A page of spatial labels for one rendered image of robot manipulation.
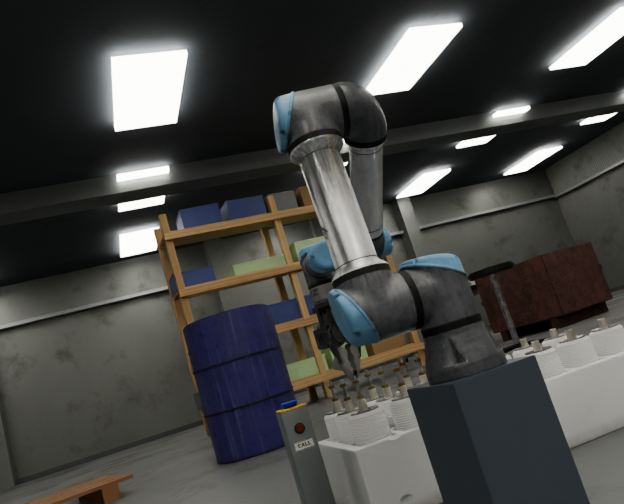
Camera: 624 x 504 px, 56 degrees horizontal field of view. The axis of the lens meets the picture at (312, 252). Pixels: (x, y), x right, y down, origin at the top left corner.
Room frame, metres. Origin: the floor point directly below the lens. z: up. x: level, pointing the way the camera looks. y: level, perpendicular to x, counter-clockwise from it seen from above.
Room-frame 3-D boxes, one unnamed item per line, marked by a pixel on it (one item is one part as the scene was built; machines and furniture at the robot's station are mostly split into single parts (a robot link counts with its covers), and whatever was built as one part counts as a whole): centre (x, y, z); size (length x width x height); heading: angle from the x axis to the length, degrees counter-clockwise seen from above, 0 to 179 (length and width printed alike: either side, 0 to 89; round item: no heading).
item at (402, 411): (1.59, -0.12, 0.16); 0.10 x 0.10 x 0.18
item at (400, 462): (1.70, -0.08, 0.09); 0.39 x 0.39 x 0.18; 18
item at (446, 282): (1.15, -0.21, 0.47); 0.13 x 0.12 x 0.14; 101
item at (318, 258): (1.47, -0.03, 0.64); 0.11 x 0.11 x 0.08; 11
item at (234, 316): (4.14, 0.69, 0.44); 1.20 x 0.73 x 0.88; 19
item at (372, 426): (1.55, -0.01, 0.16); 0.10 x 0.10 x 0.18
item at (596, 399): (1.86, -0.61, 0.09); 0.39 x 0.39 x 0.18; 17
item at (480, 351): (1.15, -0.21, 0.35); 0.15 x 0.15 x 0.10
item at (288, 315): (7.19, 0.41, 1.30); 2.82 x 0.79 x 2.60; 111
